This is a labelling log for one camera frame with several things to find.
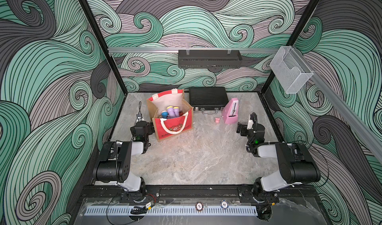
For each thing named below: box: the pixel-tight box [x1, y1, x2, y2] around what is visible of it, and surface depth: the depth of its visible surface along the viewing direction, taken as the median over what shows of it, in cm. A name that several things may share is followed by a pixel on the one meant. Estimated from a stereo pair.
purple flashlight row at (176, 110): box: [173, 106, 180, 118], surface depth 97 cm
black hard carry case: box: [189, 86, 229, 115], surface depth 112 cm
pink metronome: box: [221, 97, 240, 124], surface depth 99 cm
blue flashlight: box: [161, 111, 169, 119], surface depth 100 cm
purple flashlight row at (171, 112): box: [166, 105, 176, 119], surface depth 95 cm
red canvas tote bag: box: [146, 89, 194, 142], surface depth 91 cm
